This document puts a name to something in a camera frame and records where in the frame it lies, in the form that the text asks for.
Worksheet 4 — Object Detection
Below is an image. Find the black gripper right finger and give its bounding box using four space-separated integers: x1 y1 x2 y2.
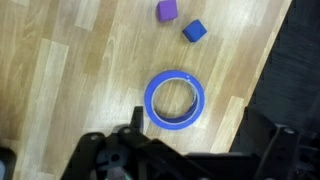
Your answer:
239 106 320 180

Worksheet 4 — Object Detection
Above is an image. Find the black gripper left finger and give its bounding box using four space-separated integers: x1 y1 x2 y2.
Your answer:
61 105 201 180

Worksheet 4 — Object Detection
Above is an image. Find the blue masking tape roll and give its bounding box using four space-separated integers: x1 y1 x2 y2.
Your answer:
143 69 206 131

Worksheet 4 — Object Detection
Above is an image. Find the blue foam cube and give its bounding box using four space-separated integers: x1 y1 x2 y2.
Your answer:
181 18 208 44

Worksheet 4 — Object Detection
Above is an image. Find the purple foam cube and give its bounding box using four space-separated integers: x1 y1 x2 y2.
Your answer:
156 0 179 23

